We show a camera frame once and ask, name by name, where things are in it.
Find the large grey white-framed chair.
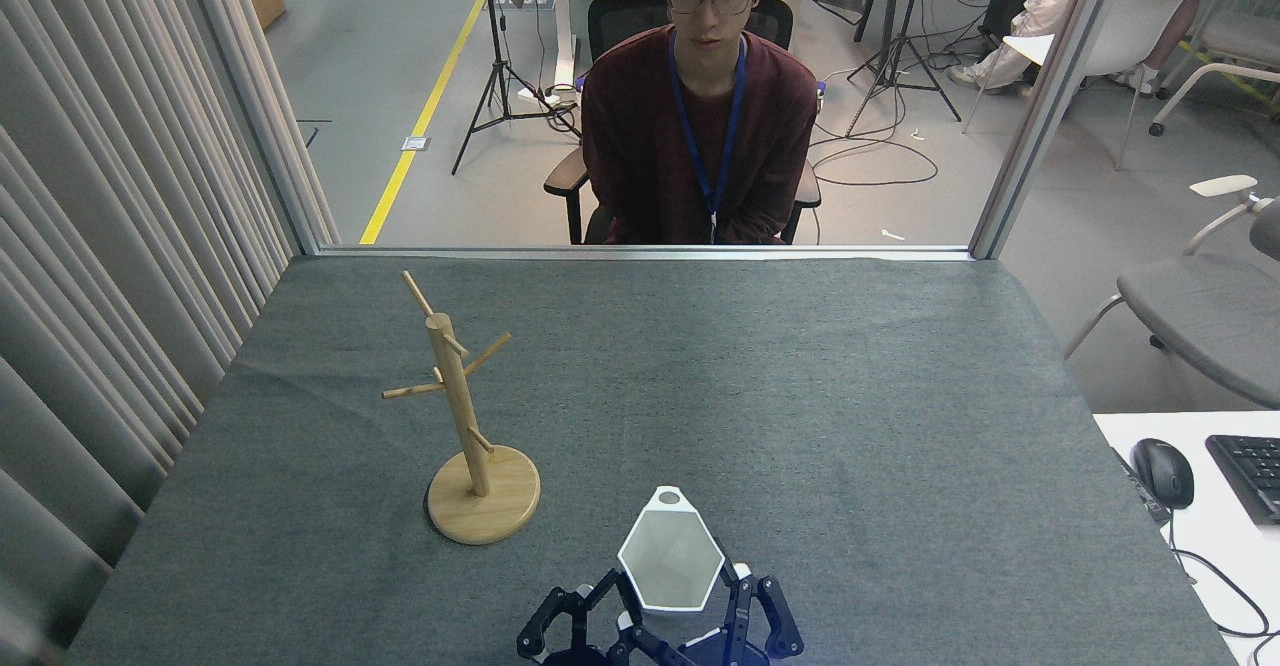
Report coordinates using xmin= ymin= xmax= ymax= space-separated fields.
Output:
xmin=1063 ymin=174 xmax=1280 ymax=410

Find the blue lanyard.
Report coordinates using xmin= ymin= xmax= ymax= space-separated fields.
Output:
xmin=668 ymin=31 xmax=749 ymax=245

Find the silver aluminium post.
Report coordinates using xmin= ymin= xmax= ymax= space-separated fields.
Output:
xmin=175 ymin=0 xmax=323 ymax=255
xmin=970 ymin=0 xmax=1133 ymax=261

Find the small grey white-framed chair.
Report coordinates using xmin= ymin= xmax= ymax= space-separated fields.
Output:
xmin=1148 ymin=11 xmax=1280 ymax=138

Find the silver aluminium rail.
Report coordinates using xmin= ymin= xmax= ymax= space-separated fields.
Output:
xmin=318 ymin=244 xmax=976 ymax=263

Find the white hexagonal cup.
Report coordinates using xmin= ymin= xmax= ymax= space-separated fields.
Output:
xmin=617 ymin=486 xmax=726 ymax=614

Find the seated person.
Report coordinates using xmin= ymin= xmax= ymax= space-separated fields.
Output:
xmin=948 ymin=0 xmax=1251 ymax=97

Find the beige pleated curtain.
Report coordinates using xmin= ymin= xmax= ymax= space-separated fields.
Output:
xmin=0 ymin=0 xmax=341 ymax=666

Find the white power strip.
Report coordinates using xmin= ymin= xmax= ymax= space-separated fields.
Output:
xmin=516 ymin=81 xmax=583 ymax=109

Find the wooden cup rack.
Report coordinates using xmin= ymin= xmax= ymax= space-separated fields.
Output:
xmin=382 ymin=270 xmax=542 ymax=546

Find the white plastic chair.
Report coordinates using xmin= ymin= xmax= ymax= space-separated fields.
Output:
xmin=962 ymin=0 xmax=1197 ymax=172

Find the black tripod stand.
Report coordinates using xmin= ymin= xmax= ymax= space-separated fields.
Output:
xmin=845 ymin=0 xmax=963 ymax=138
xmin=452 ymin=0 xmax=581 ymax=176

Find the black mouse cable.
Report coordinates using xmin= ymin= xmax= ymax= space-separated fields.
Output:
xmin=1165 ymin=506 xmax=1280 ymax=666

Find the white-legged desk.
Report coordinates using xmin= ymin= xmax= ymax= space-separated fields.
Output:
xmin=505 ymin=0 xmax=613 ymax=89

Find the yellow floor tape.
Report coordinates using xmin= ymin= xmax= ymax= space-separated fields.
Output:
xmin=359 ymin=0 xmax=514 ymax=246

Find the black keyboard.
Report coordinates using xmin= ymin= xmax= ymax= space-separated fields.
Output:
xmin=1205 ymin=434 xmax=1280 ymax=527

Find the black office chair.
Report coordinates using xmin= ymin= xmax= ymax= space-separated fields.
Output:
xmin=545 ymin=0 xmax=824 ymax=246

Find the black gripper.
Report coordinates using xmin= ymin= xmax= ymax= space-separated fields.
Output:
xmin=517 ymin=564 xmax=804 ymax=666

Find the black computer mouse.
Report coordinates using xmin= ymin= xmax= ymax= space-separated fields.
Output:
xmin=1132 ymin=438 xmax=1196 ymax=510

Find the white desk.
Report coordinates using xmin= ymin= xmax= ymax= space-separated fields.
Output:
xmin=1093 ymin=411 xmax=1280 ymax=666

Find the black bar-shaped device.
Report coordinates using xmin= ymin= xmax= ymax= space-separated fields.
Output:
xmin=1112 ymin=446 xmax=1172 ymax=526

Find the black floor cable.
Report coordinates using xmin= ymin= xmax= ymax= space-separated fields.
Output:
xmin=808 ymin=41 xmax=991 ymax=188

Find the grey felt table cover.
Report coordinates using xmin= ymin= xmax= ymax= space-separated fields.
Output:
xmin=65 ymin=254 xmax=1236 ymax=666

